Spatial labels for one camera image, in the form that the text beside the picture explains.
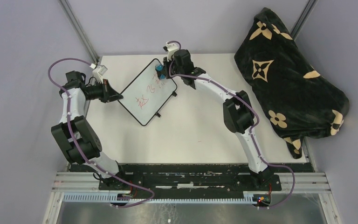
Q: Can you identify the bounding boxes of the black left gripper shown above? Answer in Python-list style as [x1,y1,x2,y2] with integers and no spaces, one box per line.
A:
[85,79,124,104]

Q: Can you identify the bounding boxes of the blue whiteboard eraser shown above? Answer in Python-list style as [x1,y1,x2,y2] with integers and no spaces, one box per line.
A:
[155,64,167,80]

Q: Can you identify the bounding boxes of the small black-framed whiteboard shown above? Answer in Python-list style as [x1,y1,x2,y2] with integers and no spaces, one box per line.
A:
[119,58,178,126]

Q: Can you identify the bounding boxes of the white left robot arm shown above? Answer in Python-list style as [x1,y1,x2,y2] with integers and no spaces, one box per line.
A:
[51,71,128,190]

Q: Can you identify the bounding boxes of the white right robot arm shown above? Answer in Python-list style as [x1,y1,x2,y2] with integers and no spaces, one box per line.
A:
[156,47,274,190]

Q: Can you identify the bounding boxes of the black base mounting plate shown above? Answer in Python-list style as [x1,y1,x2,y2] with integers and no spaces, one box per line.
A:
[69,163,314,201]

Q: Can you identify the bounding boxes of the black patterned blanket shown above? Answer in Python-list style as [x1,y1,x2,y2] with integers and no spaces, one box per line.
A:
[234,7,350,159]

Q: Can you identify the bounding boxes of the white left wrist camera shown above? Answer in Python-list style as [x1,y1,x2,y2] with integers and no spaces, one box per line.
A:
[89,63,108,83]

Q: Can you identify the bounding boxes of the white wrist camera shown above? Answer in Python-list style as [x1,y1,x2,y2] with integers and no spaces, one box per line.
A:
[163,42,180,61]
[89,63,108,83]

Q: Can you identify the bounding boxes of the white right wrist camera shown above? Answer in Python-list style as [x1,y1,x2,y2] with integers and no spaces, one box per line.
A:
[163,42,180,61]

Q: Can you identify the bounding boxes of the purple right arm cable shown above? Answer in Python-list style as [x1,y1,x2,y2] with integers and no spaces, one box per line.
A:
[167,40,296,209]

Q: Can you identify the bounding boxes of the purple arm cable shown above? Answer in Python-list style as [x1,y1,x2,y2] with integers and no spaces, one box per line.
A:
[167,40,296,209]
[48,58,156,208]

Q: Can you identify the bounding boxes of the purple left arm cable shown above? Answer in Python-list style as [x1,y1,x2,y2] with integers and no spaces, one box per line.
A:
[48,58,156,208]

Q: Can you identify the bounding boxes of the aluminium frame rails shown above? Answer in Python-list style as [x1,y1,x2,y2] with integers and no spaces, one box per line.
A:
[42,172,342,224]

